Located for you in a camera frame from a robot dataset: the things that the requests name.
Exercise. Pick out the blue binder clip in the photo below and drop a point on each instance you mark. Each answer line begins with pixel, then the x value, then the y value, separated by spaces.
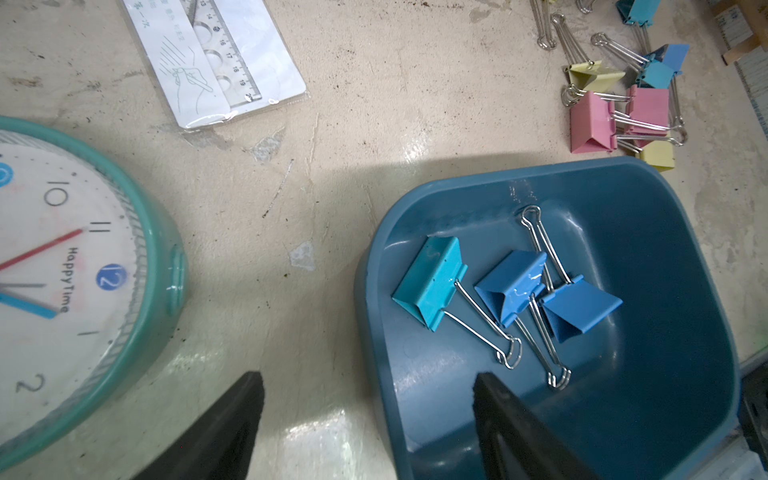
pixel 511 287
pixel 576 306
pixel 672 56

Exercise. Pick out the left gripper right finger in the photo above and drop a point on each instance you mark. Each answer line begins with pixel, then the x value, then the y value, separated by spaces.
pixel 513 442

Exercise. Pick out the teal binder clip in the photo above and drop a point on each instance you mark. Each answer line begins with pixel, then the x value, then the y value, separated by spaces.
pixel 429 286
pixel 639 15
pixel 646 72

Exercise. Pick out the pink binder clip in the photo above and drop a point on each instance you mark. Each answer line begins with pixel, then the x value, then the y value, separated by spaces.
pixel 653 114
pixel 593 125

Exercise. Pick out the teal plastic storage box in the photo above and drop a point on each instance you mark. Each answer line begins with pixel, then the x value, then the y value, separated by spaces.
pixel 655 385

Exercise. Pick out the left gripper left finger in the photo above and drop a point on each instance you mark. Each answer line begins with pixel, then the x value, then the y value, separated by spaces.
pixel 220 443

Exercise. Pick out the yellow binder clip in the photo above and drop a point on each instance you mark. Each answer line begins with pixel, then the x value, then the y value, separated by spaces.
pixel 658 154
pixel 584 74

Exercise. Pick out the green round alarm clock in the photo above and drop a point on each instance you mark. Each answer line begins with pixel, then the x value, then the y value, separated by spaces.
pixel 93 280

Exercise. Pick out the packaged ruler card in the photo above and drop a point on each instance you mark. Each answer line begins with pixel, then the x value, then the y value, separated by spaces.
pixel 215 60

